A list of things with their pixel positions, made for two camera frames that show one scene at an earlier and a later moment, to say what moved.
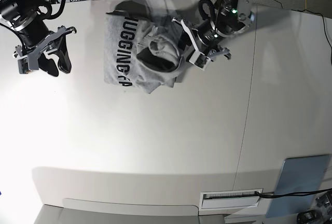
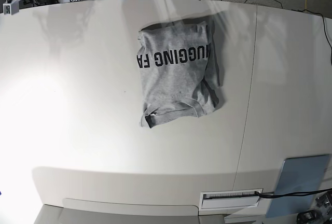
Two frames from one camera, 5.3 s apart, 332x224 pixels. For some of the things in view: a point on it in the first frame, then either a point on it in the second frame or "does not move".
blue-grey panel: (299, 174) does not move
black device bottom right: (310, 217) does not move
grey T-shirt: (141, 47) → (179, 70)
